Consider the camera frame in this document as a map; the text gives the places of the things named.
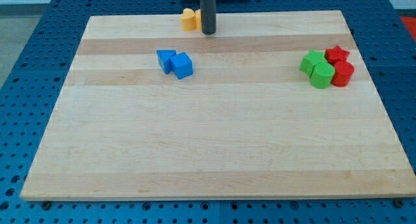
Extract blue cube block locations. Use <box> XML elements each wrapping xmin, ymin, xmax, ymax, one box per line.
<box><xmin>170</xmin><ymin>52</ymin><xmax>194</xmax><ymax>79</ymax></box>

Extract light wooden board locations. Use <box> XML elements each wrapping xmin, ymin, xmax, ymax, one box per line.
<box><xmin>20</xmin><ymin>10</ymin><xmax>415</xmax><ymax>201</ymax></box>

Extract blue triangle block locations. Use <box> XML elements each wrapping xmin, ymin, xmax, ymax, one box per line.
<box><xmin>157</xmin><ymin>49</ymin><xmax>176</xmax><ymax>74</ymax></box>

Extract yellow block behind rod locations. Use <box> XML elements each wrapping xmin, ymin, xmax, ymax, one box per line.
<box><xmin>195</xmin><ymin>9</ymin><xmax>202</xmax><ymax>31</ymax></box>

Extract yellow heart block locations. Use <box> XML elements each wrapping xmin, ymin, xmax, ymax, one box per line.
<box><xmin>180</xmin><ymin>8</ymin><xmax>196</xmax><ymax>31</ymax></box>

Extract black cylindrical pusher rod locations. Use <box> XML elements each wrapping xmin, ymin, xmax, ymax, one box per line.
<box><xmin>200</xmin><ymin>0</ymin><xmax>216</xmax><ymax>35</ymax></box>

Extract green star block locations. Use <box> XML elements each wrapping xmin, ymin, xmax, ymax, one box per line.
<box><xmin>300</xmin><ymin>50</ymin><xmax>328</xmax><ymax>77</ymax></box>

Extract green cylinder block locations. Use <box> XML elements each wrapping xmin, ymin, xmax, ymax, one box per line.
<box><xmin>311</xmin><ymin>62</ymin><xmax>335</xmax><ymax>89</ymax></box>

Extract red star block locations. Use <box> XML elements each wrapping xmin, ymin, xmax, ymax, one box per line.
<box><xmin>324</xmin><ymin>45</ymin><xmax>350</xmax><ymax>65</ymax></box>

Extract red cylinder block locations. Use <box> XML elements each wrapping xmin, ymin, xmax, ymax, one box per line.
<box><xmin>331</xmin><ymin>61</ymin><xmax>355</xmax><ymax>87</ymax></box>

